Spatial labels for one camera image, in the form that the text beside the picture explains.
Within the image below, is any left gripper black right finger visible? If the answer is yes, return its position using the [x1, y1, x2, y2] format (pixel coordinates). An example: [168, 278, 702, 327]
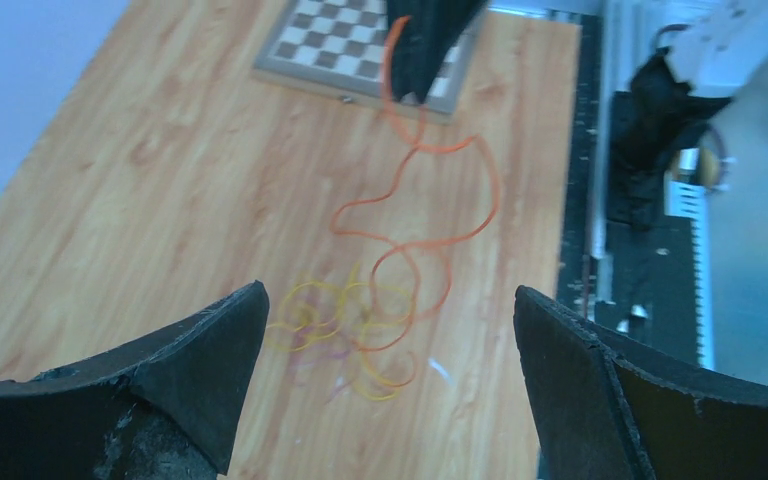
[513, 286, 768, 479]

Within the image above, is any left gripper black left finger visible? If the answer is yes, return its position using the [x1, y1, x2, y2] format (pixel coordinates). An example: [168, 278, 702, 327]
[0, 281, 270, 479]

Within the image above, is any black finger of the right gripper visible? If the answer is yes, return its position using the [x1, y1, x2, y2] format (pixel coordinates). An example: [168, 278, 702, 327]
[385, 0, 488, 103]

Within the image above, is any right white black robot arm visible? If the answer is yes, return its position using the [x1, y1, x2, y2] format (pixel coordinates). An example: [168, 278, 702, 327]
[382, 1, 768, 231]

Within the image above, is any wooden chessboard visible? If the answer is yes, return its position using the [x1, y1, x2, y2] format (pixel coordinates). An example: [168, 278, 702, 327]
[253, 0, 487, 124]

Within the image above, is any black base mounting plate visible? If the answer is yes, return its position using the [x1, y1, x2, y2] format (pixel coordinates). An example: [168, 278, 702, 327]
[552, 1, 712, 366]

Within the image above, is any aluminium frame rail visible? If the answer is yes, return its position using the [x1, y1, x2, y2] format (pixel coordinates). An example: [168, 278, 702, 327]
[585, 0, 630, 263]

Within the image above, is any white slotted cable duct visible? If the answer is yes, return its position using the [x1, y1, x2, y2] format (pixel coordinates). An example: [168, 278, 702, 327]
[664, 179, 716, 371]

